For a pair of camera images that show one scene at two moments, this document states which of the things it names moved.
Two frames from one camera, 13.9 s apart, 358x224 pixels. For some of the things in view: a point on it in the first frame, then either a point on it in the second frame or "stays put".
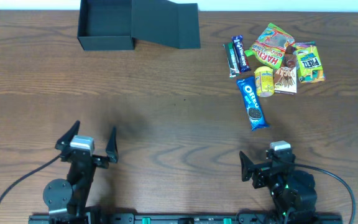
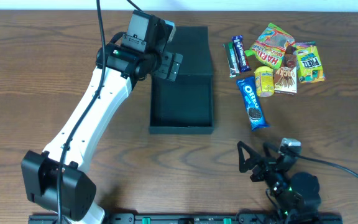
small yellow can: x=264 y=79 stays put
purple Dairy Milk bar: x=238 y=45 stays put
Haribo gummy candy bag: x=270 y=46 stays put
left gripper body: x=98 y=158 → x=171 y=66
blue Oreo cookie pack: x=252 y=102 stays put
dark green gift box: x=115 y=24 → x=185 y=106
